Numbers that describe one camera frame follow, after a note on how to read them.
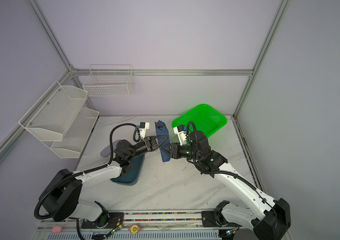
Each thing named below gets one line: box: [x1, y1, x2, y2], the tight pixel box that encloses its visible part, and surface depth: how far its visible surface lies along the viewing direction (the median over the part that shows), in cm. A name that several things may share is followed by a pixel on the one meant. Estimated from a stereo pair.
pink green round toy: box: [128, 224, 142, 234], surface depth 69 cm
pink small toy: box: [51, 225, 63, 234], surface depth 71 cm
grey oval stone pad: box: [100, 139, 122, 158], surface depth 100 cm
